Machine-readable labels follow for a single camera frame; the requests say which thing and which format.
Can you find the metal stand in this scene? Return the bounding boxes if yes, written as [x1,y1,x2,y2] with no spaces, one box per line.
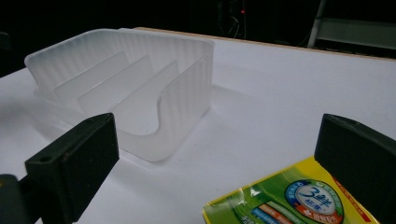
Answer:
[306,0,396,51]

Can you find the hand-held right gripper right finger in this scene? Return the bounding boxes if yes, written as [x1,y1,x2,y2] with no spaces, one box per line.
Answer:
[314,113,396,224]

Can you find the translucent plastic divided storage box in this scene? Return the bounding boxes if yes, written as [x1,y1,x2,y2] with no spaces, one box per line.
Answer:
[23,27,216,163]

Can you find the dark cables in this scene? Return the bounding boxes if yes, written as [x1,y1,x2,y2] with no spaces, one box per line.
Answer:
[218,0,250,40]

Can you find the green and yellow snack packet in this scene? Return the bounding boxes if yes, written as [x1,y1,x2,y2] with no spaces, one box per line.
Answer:
[201,156,381,224]

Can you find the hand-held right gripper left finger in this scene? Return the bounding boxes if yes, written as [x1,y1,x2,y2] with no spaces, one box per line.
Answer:
[24,112,120,224]

